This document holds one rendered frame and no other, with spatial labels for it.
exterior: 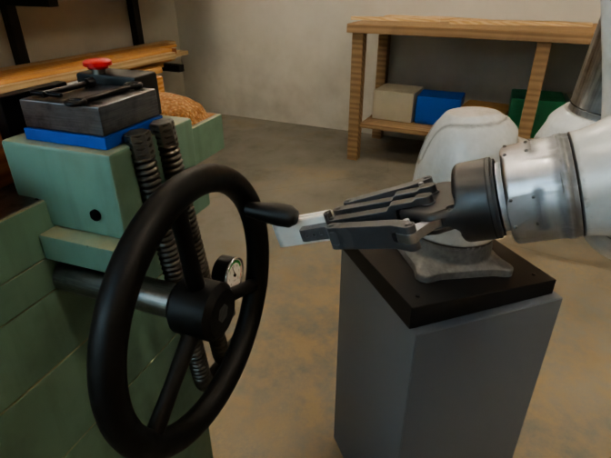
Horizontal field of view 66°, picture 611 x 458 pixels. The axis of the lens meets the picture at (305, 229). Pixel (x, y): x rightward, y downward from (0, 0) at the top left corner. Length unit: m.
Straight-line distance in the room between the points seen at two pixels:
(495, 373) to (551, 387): 0.72
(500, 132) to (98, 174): 0.59
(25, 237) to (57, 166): 0.08
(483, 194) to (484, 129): 0.38
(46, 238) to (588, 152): 0.50
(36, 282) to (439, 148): 0.60
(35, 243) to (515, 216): 0.46
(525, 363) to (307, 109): 3.26
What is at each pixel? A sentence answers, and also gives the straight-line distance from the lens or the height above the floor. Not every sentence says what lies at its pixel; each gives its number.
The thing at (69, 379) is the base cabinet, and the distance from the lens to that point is 0.65.
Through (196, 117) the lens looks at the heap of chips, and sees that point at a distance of 0.79.
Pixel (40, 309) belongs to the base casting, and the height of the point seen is 0.79.
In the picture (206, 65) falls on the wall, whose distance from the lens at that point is 4.44.
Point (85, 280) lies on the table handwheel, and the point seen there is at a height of 0.82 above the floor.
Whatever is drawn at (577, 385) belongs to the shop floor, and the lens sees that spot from 1.73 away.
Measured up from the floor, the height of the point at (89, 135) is 0.97.
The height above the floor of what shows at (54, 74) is 0.61.
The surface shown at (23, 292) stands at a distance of 0.56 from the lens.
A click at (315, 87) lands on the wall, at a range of 3.94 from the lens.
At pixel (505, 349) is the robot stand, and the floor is 0.51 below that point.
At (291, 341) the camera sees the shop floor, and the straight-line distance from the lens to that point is 1.67.
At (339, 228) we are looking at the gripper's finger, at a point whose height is 0.89.
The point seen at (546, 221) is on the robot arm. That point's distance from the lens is 0.43.
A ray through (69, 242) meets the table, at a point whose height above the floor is 0.87.
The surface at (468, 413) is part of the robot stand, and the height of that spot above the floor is 0.36.
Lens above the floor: 1.10
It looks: 28 degrees down
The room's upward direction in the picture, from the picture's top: straight up
